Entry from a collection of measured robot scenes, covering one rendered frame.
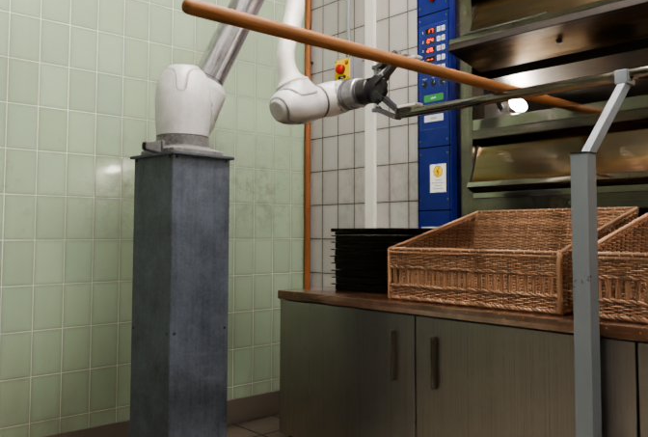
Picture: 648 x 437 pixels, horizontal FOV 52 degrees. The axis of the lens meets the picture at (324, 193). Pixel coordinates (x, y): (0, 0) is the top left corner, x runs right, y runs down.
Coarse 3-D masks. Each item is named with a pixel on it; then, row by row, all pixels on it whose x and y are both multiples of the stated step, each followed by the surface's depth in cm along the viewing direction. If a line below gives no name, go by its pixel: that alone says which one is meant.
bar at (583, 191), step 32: (480, 96) 192; (512, 96) 184; (576, 160) 146; (576, 192) 146; (576, 224) 145; (576, 256) 145; (576, 288) 145; (576, 320) 144; (576, 352) 144; (576, 384) 144; (576, 416) 143
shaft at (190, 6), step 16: (192, 0) 120; (208, 16) 123; (224, 16) 125; (240, 16) 127; (256, 16) 130; (272, 32) 133; (288, 32) 136; (304, 32) 138; (336, 48) 146; (352, 48) 148; (368, 48) 152; (400, 64) 160; (416, 64) 163; (432, 64) 168; (464, 80) 178; (480, 80) 182; (544, 96) 206
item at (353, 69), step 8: (352, 56) 278; (336, 64) 283; (344, 64) 279; (352, 64) 277; (360, 64) 280; (336, 72) 283; (344, 72) 279; (352, 72) 277; (360, 72) 280; (336, 80) 282; (344, 80) 279
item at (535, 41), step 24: (624, 0) 186; (528, 24) 208; (552, 24) 201; (576, 24) 198; (600, 24) 196; (624, 24) 194; (456, 48) 227; (480, 48) 224; (504, 48) 221; (528, 48) 218; (552, 48) 216; (576, 48) 213
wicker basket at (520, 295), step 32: (448, 224) 219; (480, 224) 228; (512, 224) 220; (544, 224) 211; (608, 224) 178; (416, 256) 192; (448, 256) 183; (480, 256) 175; (512, 256) 169; (544, 256) 162; (416, 288) 191; (448, 288) 182; (480, 288) 175; (512, 288) 213; (544, 288) 162
